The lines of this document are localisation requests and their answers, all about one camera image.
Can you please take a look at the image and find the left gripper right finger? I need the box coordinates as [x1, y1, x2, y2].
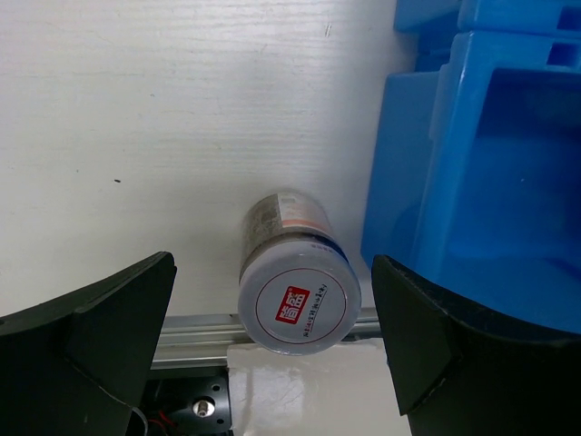
[371, 255, 580, 435]

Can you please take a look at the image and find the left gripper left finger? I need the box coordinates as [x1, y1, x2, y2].
[1, 252, 177, 435]

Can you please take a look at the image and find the short silver-lid jar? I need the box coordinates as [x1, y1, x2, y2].
[238, 191, 361, 355]

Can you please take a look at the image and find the blue three-compartment plastic bin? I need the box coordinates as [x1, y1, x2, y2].
[360, 1, 580, 333]

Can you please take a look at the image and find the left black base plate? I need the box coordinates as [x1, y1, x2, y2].
[125, 366, 233, 435]

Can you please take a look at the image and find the front aluminium rail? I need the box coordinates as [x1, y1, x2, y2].
[152, 306, 382, 370]

